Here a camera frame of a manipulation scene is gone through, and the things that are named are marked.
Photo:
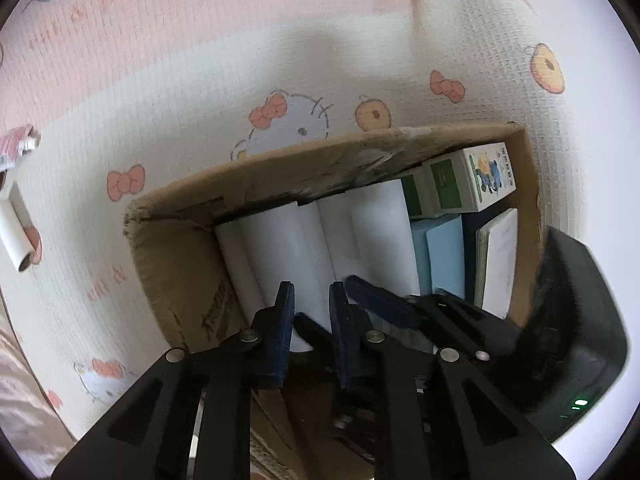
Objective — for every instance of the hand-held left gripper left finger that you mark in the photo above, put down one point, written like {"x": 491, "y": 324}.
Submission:
{"x": 282, "y": 330}

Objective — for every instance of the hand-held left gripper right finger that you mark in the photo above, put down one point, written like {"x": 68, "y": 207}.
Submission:
{"x": 342, "y": 340}

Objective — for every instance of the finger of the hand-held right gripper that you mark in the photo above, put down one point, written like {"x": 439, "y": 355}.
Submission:
{"x": 380, "y": 300}
{"x": 312, "y": 332}

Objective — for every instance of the white paper roll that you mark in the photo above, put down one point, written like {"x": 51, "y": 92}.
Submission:
{"x": 235, "y": 260}
{"x": 340, "y": 235}
{"x": 17, "y": 240}
{"x": 285, "y": 250}
{"x": 385, "y": 230}
{"x": 311, "y": 225}

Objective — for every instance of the light blue pencil case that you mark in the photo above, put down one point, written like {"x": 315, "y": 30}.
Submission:
{"x": 445, "y": 255}

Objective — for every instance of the brown cardboard box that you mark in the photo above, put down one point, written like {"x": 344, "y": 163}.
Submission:
{"x": 190, "y": 270}

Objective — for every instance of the green white cartoon carton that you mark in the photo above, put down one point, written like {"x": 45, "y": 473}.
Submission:
{"x": 480, "y": 175}

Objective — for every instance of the pink cartoon printed blanket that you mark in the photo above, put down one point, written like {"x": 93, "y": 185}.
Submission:
{"x": 200, "y": 85}

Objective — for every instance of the pale pink cloth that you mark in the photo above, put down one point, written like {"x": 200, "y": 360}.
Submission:
{"x": 25, "y": 400}

